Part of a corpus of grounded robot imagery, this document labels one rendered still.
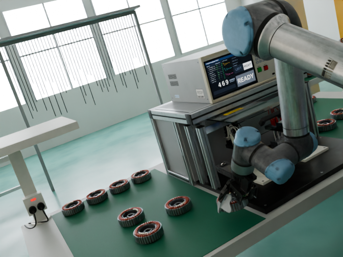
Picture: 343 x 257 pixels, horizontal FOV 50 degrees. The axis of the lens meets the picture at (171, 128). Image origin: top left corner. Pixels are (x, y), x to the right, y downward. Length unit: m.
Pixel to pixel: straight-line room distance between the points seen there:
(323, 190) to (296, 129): 0.44
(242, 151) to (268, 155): 0.08
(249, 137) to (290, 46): 0.33
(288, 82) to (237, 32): 0.24
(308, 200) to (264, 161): 0.42
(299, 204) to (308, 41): 0.73
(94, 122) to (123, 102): 0.76
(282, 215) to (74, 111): 6.70
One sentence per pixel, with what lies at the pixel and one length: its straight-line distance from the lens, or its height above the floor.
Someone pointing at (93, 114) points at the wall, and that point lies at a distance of 7.89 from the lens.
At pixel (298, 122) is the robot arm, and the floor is 1.10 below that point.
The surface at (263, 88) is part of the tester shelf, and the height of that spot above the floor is 1.10.
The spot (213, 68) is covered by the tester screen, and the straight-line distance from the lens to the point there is 1.60.
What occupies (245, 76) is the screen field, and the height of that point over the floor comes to 1.18.
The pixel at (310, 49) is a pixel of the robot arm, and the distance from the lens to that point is 0.86.
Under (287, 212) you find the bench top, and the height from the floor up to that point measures 0.74.
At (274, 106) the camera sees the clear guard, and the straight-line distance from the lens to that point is 1.51.
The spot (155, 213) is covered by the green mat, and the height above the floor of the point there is 0.75.
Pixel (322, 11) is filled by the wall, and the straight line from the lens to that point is 8.17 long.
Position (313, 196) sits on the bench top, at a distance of 1.48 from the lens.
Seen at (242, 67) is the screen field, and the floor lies 1.22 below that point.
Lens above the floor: 1.44
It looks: 14 degrees down
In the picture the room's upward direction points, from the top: 16 degrees counter-clockwise
